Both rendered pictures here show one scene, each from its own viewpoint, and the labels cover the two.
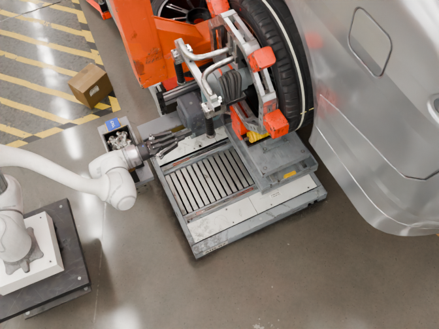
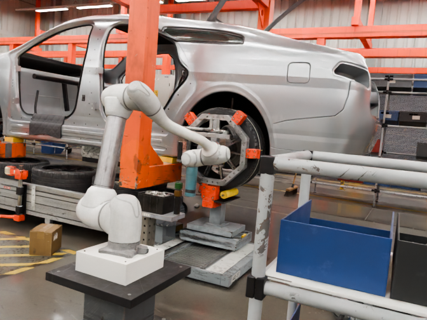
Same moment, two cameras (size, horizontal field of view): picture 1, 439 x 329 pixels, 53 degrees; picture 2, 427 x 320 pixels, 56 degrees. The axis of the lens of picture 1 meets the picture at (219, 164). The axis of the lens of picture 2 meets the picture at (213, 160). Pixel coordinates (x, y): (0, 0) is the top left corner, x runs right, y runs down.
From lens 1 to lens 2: 2.63 m
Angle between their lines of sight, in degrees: 65
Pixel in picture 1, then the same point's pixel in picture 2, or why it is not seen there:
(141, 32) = (145, 139)
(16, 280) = (141, 258)
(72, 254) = not seen: hidden behind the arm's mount
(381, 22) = (302, 60)
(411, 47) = (318, 59)
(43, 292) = (161, 277)
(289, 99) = (255, 138)
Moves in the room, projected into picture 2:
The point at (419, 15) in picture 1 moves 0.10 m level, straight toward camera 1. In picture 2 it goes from (316, 50) to (323, 48)
